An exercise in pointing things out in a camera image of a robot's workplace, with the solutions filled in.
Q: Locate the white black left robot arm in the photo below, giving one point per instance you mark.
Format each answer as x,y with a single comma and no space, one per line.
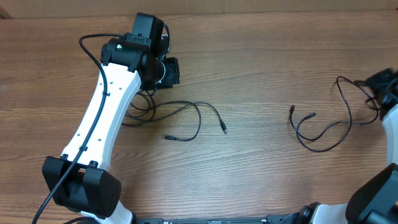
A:
79,178

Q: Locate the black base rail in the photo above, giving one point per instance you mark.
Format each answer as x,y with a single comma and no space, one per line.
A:
304,216

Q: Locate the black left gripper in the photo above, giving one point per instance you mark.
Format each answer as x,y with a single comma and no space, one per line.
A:
173,78

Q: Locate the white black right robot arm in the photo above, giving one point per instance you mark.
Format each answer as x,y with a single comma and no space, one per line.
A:
376,201

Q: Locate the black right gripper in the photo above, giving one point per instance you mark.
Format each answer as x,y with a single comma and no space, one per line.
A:
383,76

